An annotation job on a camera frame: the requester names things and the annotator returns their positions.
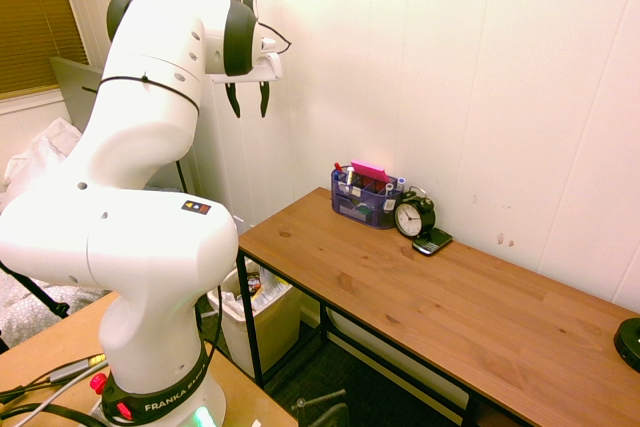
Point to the black tripod leg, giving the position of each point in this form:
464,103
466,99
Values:
35,289

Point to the beige plastic trash bin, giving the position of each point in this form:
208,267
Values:
277,332

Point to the white marker blue cap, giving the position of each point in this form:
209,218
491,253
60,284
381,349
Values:
401,183

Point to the pink sticky note pad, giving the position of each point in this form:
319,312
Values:
370,172

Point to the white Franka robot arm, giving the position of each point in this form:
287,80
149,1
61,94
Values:
150,147

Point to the red knob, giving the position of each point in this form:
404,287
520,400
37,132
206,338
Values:
98,383

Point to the colourful crumpled wrapper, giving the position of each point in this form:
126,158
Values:
254,286

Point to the blue mesh desk organizer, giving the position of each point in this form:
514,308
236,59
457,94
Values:
360,207

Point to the white plastic bag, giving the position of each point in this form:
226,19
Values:
40,152

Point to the white patterned cloth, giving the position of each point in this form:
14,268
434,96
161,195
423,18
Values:
30,312

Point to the wooden table black metal frame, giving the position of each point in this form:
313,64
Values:
425,287

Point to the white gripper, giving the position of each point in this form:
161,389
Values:
267,69

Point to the white plastic bin liner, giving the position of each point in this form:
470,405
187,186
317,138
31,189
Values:
227,299

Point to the black twin-bell alarm clock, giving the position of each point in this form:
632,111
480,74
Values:
410,217

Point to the black mobile phone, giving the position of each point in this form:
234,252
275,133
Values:
432,242

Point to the brown window blind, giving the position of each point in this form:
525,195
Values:
35,17

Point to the red capped marker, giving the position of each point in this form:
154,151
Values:
339,167

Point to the black desk lamp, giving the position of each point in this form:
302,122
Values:
630,344

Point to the red base button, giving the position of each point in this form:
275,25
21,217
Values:
124,410

